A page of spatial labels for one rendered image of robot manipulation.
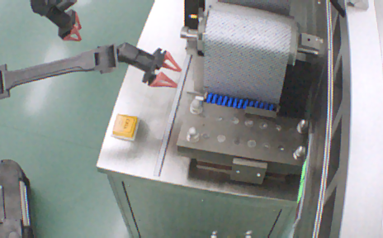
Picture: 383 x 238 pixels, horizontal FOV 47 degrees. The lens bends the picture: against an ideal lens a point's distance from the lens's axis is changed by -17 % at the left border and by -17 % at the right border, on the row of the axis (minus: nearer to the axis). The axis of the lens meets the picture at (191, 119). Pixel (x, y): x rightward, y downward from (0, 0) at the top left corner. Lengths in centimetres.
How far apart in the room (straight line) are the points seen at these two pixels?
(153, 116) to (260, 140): 38
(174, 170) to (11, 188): 111
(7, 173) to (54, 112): 61
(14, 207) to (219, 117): 124
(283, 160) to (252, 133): 13
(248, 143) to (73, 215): 129
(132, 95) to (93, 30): 153
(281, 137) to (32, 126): 172
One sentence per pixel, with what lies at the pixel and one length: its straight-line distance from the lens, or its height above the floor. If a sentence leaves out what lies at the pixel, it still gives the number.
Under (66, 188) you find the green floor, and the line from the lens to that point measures 264.
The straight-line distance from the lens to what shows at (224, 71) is 150.
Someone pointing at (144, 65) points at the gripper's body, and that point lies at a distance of 152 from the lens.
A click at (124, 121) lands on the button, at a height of 92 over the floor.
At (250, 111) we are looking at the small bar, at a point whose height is 105.
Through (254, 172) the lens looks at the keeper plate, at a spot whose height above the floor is 99.
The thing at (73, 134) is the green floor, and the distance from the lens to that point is 279.
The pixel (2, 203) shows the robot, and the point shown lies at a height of 26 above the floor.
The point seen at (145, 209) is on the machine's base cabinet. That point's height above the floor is 62.
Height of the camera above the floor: 233
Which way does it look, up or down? 57 degrees down
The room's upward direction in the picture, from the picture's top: straight up
